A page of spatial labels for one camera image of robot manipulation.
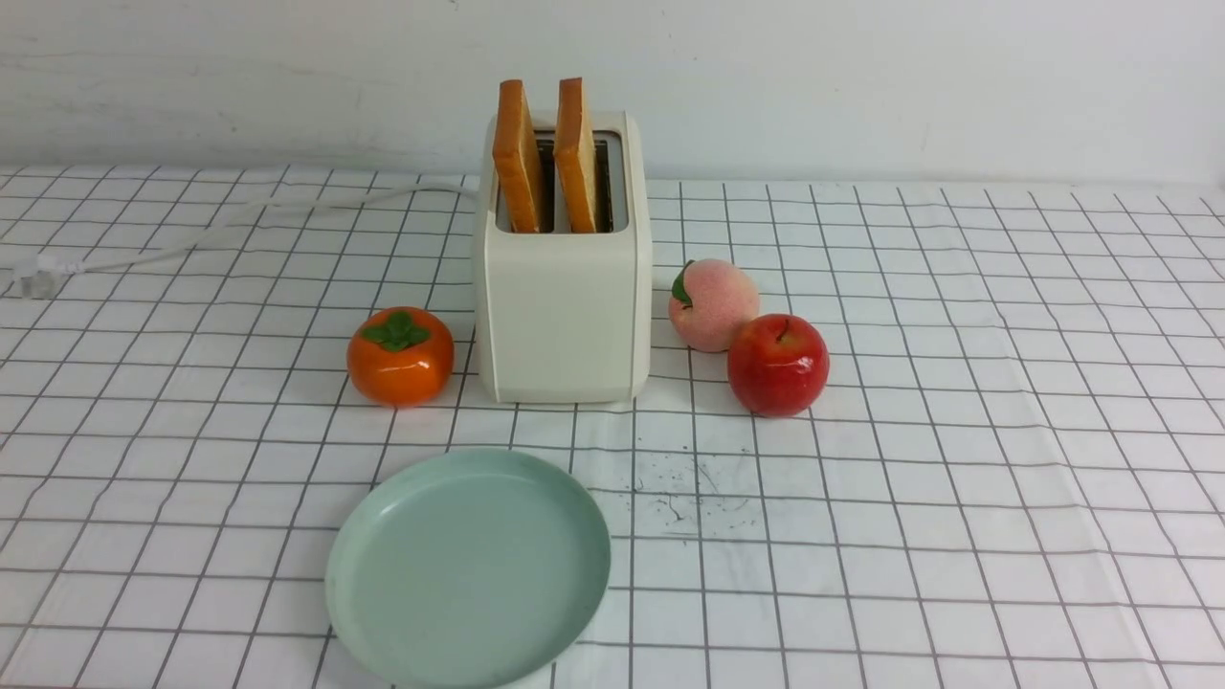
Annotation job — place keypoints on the white checkered tablecloth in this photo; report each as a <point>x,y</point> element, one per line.
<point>1012,479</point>

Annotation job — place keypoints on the light green plate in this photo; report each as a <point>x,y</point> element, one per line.
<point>472,569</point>

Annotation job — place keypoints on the red apple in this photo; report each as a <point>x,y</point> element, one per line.
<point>777,365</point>

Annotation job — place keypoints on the toast slice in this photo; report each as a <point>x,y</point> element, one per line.
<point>517,160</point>
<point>575,158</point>

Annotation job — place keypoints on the orange persimmon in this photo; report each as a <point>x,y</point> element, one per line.
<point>401,357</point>

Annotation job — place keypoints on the cream white toaster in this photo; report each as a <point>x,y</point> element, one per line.
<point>563,317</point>

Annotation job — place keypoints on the pink peach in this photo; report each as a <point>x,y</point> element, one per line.
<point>710,300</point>

